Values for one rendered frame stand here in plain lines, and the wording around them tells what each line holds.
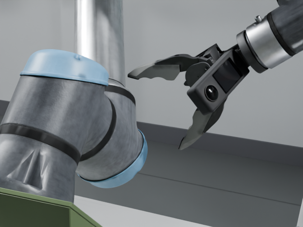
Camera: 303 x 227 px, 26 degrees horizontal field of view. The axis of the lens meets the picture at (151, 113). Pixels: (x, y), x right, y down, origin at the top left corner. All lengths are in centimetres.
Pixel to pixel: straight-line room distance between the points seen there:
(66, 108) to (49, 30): 398
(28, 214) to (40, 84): 20
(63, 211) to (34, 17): 423
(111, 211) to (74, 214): 61
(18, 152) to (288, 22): 43
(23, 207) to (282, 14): 48
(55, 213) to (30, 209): 3
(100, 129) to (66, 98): 8
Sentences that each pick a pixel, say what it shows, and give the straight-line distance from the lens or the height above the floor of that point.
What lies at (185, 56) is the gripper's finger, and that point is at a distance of 103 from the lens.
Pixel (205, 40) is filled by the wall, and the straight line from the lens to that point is 419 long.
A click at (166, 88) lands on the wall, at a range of 438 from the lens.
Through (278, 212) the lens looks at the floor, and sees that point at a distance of 347.
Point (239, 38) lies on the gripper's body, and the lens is 101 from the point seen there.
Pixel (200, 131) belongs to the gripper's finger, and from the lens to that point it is 106.
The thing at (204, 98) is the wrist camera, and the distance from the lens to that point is 95.
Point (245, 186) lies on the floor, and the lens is 378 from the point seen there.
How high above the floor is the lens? 140
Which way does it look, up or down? 16 degrees down
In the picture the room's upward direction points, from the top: straight up
